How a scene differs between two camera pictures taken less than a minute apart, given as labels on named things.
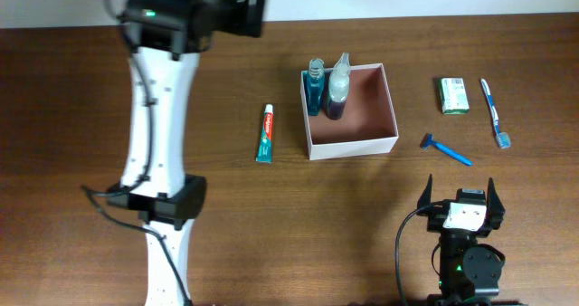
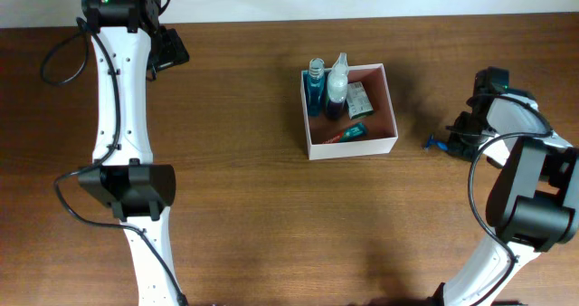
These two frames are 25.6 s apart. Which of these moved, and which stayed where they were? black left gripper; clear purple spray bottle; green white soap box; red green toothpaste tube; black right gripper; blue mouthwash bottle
Moved: red green toothpaste tube; black right gripper; black left gripper; green white soap box
Stayed: clear purple spray bottle; blue mouthwash bottle
